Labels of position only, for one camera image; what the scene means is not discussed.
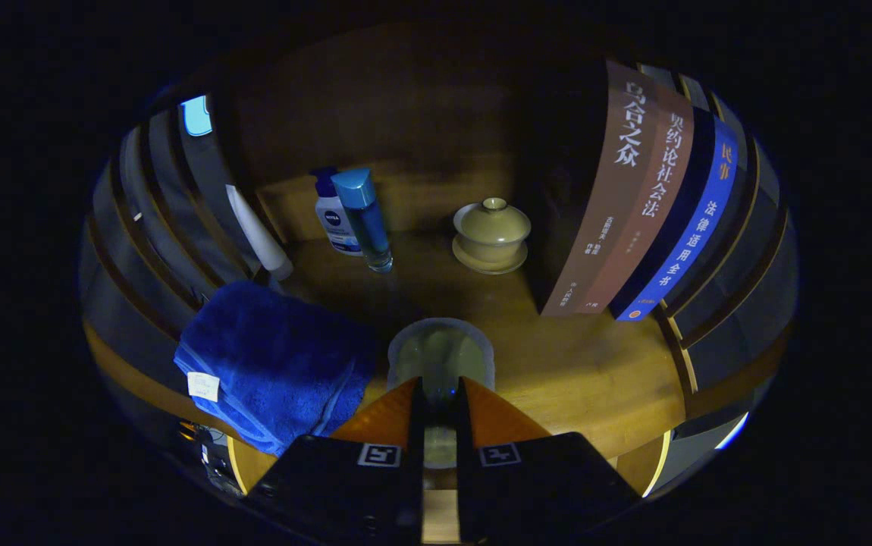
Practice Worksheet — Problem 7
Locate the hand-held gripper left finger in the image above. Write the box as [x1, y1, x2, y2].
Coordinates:
[243, 375, 425, 546]

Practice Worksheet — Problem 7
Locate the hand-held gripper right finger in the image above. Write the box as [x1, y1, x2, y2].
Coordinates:
[456, 375, 641, 546]

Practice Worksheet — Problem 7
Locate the wooden countertop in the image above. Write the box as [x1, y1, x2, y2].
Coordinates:
[83, 227, 717, 494]

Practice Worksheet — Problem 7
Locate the wooden cabinet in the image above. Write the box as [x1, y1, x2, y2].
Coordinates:
[80, 23, 799, 497]

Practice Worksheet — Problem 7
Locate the blue folded towel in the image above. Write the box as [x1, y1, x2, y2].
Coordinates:
[174, 281, 378, 457]

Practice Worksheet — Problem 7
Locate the beige saucer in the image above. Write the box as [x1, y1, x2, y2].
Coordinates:
[451, 235, 529, 275]

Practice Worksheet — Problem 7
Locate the beige lidded tea cup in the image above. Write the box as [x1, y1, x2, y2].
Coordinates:
[453, 197, 532, 265]

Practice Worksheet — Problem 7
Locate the clear teal bottle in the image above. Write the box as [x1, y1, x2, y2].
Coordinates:
[331, 168, 394, 273]

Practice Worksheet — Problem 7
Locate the white bottle with blue cap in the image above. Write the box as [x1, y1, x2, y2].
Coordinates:
[312, 167, 363, 256]

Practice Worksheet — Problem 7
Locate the white tube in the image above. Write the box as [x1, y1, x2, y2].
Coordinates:
[225, 184, 294, 281]

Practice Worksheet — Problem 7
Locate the dark brown book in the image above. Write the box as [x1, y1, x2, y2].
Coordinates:
[527, 61, 660, 317]

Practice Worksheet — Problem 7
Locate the reddish brown book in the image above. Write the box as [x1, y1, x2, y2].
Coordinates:
[580, 85, 695, 315]

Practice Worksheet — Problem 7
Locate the blue book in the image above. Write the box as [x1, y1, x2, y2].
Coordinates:
[609, 110, 740, 322]

